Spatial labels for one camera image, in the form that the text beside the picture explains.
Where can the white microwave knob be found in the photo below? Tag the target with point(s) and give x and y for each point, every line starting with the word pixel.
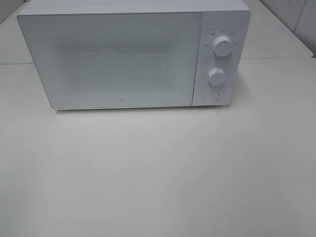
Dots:
pixel 216 77
pixel 222 46

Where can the white microwave oven body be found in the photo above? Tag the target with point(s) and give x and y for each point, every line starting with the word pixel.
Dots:
pixel 219 18

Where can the round white door button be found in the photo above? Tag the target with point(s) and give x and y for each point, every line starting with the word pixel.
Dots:
pixel 211 97

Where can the white microwave door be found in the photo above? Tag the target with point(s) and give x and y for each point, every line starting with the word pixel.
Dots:
pixel 98 61

